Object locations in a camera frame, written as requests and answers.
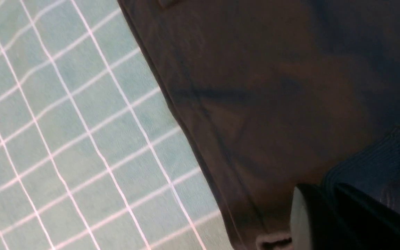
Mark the dark gray long-sleeve shirt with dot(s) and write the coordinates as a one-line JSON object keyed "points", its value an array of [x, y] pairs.
{"points": [[273, 93]]}

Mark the teal grid-pattern tablecloth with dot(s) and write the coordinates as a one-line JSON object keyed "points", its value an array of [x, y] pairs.
{"points": [[90, 156]]}

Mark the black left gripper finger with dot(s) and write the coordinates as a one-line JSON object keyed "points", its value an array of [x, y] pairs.
{"points": [[351, 220]]}

